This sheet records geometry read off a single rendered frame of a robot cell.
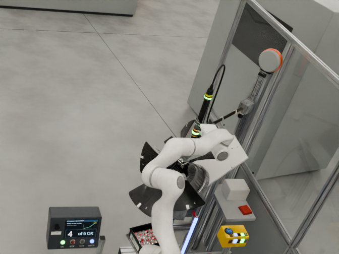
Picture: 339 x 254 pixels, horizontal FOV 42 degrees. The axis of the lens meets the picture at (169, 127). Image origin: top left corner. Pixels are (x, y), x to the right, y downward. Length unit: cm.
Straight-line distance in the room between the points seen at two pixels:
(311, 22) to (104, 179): 248
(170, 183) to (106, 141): 306
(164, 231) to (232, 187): 132
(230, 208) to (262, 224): 25
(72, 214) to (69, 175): 212
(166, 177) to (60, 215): 64
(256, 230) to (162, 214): 146
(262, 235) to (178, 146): 145
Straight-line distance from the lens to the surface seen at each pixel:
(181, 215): 293
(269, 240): 326
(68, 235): 238
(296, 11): 455
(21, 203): 414
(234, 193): 331
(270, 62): 306
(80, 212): 237
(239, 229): 285
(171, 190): 197
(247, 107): 308
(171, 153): 203
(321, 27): 433
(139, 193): 293
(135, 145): 502
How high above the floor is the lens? 294
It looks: 32 degrees down
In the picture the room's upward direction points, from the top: 17 degrees clockwise
